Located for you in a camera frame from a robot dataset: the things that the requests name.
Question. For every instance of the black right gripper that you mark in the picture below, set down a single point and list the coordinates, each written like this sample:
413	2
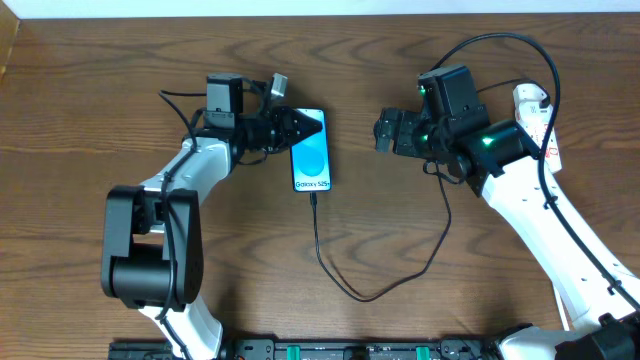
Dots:
401	132

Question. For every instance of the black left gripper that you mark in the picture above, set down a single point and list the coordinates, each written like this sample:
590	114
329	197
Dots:
282	129

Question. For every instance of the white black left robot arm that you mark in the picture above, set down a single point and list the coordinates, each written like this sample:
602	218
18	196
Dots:
152	254

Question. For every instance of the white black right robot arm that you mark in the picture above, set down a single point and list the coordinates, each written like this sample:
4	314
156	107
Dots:
505	164

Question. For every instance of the white USB charger adapter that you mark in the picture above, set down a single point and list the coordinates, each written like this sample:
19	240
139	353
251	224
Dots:
532	105

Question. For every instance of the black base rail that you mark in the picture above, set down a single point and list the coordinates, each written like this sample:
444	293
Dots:
274	349

